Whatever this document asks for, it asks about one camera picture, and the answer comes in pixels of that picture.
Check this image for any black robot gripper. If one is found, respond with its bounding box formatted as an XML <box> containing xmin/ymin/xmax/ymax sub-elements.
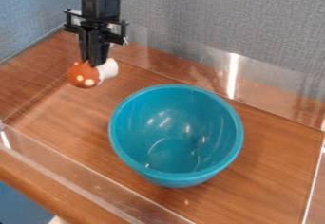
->
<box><xmin>63</xmin><ymin>0</ymin><xmax>129</xmax><ymax>66</ymax></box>

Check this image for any brown and white toy mushroom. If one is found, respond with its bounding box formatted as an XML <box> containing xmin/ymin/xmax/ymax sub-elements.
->
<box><xmin>67</xmin><ymin>58</ymin><xmax>119</xmax><ymax>89</ymax></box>

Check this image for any blue plastic bowl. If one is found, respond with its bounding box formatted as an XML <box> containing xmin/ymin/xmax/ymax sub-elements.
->
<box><xmin>109</xmin><ymin>84</ymin><xmax>244</xmax><ymax>188</ymax></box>

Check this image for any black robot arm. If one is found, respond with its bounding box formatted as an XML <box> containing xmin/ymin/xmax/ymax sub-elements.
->
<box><xmin>63</xmin><ymin>0</ymin><xmax>130</xmax><ymax>67</ymax></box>

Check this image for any clear acrylic left wall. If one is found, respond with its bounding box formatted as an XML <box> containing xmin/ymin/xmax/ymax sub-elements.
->
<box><xmin>0</xmin><ymin>23</ymin><xmax>63</xmax><ymax>65</ymax></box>

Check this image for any clear acrylic wall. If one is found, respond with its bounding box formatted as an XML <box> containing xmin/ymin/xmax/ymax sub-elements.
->
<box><xmin>0</xmin><ymin>23</ymin><xmax>63</xmax><ymax>65</ymax></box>
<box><xmin>303</xmin><ymin>141</ymin><xmax>325</xmax><ymax>224</ymax></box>
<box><xmin>0</xmin><ymin>121</ymin><xmax>196</xmax><ymax>224</ymax></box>
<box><xmin>110</xmin><ymin>25</ymin><xmax>325</xmax><ymax>131</ymax></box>

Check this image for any clear acrylic back wall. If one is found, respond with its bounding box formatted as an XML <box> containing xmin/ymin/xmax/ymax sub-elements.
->
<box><xmin>110</xmin><ymin>25</ymin><xmax>325</xmax><ymax>131</ymax></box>

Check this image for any clear acrylic front wall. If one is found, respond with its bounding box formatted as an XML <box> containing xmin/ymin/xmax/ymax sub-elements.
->
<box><xmin>0</xmin><ymin>121</ymin><xmax>196</xmax><ymax>224</ymax></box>

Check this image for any clear acrylic right wall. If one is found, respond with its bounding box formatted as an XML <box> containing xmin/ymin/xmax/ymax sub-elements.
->
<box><xmin>303</xmin><ymin>141</ymin><xmax>325</xmax><ymax>224</ymax></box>

